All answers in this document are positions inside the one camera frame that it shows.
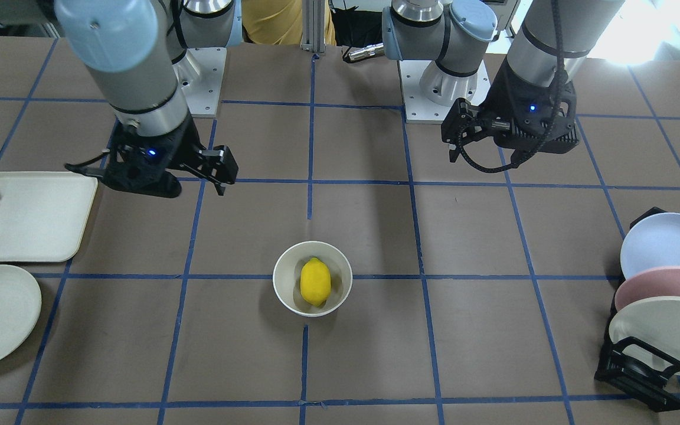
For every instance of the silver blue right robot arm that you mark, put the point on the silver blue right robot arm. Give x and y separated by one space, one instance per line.
139 53

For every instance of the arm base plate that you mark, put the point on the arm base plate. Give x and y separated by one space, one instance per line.
429 93

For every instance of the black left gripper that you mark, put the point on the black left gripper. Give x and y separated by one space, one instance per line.
498 101

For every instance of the yellow lemon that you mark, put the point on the yellow lemon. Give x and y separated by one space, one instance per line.
315 282

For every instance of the pink plate in rack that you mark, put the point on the pink plate in rack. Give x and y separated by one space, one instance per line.
655 282

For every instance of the white ceramic bowl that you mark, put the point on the white ceramic bowl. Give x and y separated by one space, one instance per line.
286 277

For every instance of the white rectangular tray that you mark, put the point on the white rectangular tray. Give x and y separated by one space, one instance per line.
43 215

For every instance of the white plate in rack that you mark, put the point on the white plate in rack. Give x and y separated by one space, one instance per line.
653 242

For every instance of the cream plate in rack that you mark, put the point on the cream plate in rack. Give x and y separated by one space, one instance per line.
655 321

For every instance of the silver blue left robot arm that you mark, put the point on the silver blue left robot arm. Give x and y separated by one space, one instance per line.
553 41

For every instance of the person in yellow shirt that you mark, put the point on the person in yellow shirt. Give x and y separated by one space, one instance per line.
273 22

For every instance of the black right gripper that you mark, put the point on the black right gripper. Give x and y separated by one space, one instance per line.
182 147

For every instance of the aluminium frame post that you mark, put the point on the aluminium frame post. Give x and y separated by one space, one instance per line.
313 37

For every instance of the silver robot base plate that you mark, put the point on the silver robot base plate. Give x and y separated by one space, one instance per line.
204 82

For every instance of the black dish rack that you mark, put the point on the black dish rack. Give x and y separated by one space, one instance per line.
632 375

